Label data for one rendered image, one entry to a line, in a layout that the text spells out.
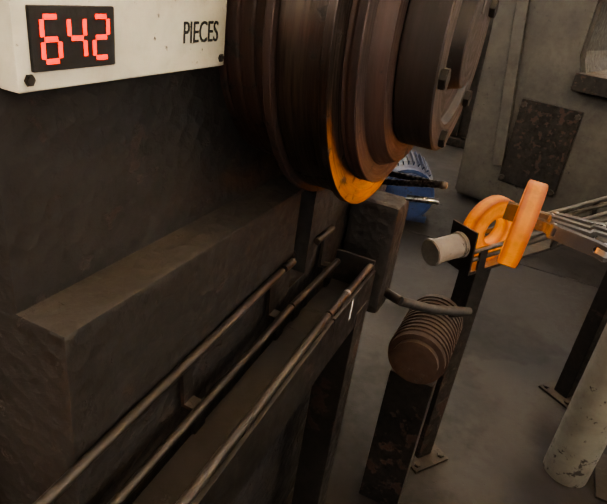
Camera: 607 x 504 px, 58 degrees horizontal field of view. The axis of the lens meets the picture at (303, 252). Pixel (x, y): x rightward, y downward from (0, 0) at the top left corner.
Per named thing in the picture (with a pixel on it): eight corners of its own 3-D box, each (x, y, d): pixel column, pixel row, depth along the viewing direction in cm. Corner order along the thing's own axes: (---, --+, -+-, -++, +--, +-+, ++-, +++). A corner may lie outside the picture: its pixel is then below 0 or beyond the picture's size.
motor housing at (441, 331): (348, 499, 137) (391, 326, 113) (376, 443, 155) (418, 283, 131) (397, 523, 133) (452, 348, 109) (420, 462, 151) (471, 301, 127)
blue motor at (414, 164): (371, 224, 296) (384, 164, 281) (370, 189, 347) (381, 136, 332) (428, 233, 295) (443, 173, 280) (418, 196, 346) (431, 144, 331)
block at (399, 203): (328, 299, 114) (347, 193, 104) (342, 284, 121) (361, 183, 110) (376, 317, 111) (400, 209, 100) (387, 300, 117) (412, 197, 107)
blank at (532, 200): (521, 200, 84) (543, 207, 83) (534, 165, 96) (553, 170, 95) (490, 278, 93) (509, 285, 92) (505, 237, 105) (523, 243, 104)
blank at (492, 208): (466, 267, 128) (477, 274, 126) (452, 223, 118) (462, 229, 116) (514, 227, 130) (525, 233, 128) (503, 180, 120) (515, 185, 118)
